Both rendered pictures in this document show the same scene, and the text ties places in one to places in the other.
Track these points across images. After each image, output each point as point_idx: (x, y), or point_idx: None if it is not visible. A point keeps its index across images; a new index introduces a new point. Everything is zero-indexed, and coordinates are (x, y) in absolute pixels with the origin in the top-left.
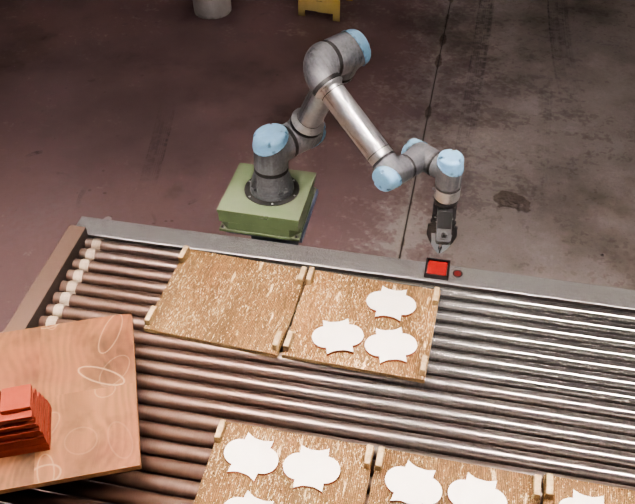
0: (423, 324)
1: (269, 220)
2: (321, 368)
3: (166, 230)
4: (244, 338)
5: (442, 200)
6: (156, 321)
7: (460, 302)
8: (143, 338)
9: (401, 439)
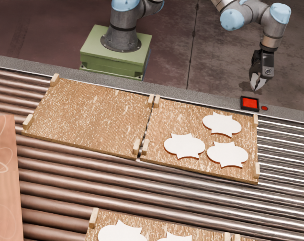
0: (248, 140)
1: (120, 62)
2: (172, 170)
3: (39, 64)
4: (107, 144)
5: (268, 44)
6: (32, 127)
7: (271, 127)
8: (20, 140)
9: (247, 229)
